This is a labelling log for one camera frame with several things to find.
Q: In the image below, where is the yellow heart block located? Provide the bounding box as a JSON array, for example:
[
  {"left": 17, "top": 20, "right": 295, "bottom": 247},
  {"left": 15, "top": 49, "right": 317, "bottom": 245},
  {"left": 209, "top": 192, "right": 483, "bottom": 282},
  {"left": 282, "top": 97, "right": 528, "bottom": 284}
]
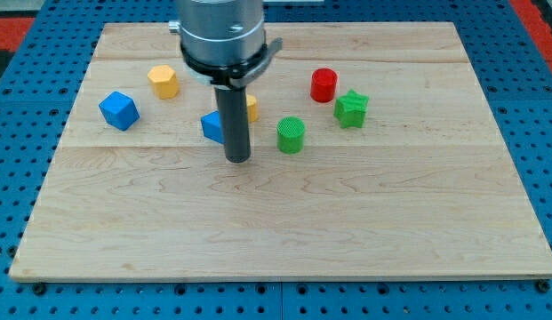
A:
[{"left": 246, "top": 94, "right": 259, "bottom": 123}]

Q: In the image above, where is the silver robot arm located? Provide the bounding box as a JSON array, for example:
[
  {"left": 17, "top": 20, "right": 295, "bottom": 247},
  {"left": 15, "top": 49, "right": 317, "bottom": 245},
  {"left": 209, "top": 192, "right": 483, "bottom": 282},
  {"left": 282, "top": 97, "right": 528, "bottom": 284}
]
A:
[{"left": 169, "top": 0, "right": 283, "bottom": 90}]

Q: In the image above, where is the yellow hexagon block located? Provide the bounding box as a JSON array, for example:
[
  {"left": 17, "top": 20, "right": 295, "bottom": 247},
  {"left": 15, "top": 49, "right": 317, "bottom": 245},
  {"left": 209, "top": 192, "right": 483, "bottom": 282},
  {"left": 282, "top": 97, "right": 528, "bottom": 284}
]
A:
[{"left": 148, "top": 65, "right": 180, "bottom": 100}]

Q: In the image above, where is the green cylinder block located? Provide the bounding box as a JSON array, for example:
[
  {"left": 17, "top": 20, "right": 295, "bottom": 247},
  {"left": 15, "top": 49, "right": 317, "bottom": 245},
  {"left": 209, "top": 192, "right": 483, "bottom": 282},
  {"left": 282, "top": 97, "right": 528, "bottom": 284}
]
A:
[{"left": 276, "top": 116, "right": 306, "bottom": 154}]

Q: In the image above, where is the blue block behind rod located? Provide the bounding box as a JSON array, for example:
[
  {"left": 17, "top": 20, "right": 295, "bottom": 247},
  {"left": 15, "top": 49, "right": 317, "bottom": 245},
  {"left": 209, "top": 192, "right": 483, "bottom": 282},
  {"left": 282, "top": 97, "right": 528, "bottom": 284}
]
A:
[{"left": 201, "top": 111, "right": 224, "bottom": 144}]

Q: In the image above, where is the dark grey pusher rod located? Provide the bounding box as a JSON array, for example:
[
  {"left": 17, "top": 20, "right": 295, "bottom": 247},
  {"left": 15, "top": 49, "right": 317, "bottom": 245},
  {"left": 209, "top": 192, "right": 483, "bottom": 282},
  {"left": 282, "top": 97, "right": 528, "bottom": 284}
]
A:
[{"left": 215, "top": 87, "right": 251, "bottom": 164}]

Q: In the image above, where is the green star block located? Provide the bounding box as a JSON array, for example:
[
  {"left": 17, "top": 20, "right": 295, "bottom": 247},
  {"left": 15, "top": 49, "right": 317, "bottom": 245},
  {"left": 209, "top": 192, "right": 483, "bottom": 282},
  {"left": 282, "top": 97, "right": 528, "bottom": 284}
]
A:
[{"left": 333, "top": 90, "right": 370, "bottom": 128}]

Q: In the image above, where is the red cylinder block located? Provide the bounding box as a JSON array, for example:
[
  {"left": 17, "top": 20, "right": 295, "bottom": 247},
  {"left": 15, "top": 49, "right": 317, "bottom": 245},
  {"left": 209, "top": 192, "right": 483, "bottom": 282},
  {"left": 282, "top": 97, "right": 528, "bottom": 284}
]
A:
[{"left": 310, "top": 68, "right": 338, "bottom": 103}]

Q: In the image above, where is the wooden board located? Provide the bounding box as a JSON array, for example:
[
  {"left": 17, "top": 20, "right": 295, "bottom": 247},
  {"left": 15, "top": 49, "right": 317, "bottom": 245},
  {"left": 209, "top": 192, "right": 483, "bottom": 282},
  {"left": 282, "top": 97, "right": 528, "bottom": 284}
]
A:
[{"left": 10, "top": 22, "right": 552, "bottom": 283}]

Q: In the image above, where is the blue cube block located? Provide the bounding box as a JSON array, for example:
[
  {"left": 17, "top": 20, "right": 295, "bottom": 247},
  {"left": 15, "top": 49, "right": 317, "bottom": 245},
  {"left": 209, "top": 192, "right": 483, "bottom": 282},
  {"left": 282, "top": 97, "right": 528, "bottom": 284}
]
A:
[{"left": 99, "top": 92, "right": 140, "bottom": 131}]

